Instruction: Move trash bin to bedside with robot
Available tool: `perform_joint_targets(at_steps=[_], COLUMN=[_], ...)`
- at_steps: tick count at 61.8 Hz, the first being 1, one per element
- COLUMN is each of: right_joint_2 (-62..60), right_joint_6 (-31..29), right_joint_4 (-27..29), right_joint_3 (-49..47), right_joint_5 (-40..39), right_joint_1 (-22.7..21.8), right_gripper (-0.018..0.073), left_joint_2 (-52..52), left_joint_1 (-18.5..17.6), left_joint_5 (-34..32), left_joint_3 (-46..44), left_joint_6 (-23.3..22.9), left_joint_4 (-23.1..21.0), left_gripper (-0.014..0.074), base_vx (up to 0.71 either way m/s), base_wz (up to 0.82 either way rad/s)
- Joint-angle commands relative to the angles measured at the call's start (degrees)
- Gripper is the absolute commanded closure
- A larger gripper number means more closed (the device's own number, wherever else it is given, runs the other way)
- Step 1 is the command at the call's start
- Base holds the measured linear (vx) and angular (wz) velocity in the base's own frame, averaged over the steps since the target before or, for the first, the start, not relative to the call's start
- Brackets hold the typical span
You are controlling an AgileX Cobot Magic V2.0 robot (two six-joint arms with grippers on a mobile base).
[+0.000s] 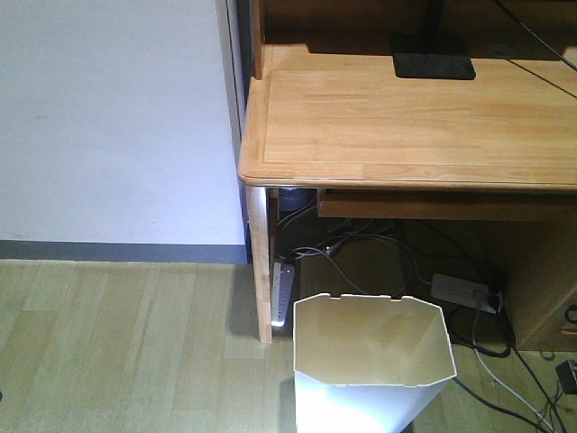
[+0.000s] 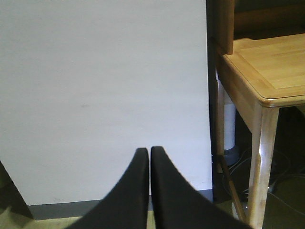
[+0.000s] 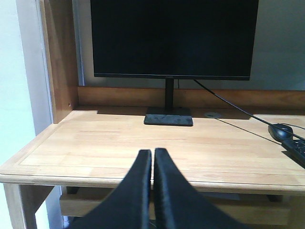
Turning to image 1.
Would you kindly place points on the white plastic trash bin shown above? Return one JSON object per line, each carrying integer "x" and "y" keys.
{"x": 367, "y": 363}

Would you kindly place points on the white power strip upright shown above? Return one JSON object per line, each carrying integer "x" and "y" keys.
{"x": 283, "y": 276}

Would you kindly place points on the wooden desk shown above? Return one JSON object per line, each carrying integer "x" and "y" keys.
{"x": 326, "y": 110}

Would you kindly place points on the wooden keyboard tray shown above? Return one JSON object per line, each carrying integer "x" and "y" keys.
{"x": 447, "y": 205}

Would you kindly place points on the white power strip with plugs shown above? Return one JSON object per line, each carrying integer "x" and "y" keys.
{"x": 465, "y": 293}

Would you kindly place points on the black monitor stand base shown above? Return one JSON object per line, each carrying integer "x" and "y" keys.
{"x": 441, "y": 56}

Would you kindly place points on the black adapter on floor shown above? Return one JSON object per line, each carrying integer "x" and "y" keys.
{"x": 566, "y": 372}

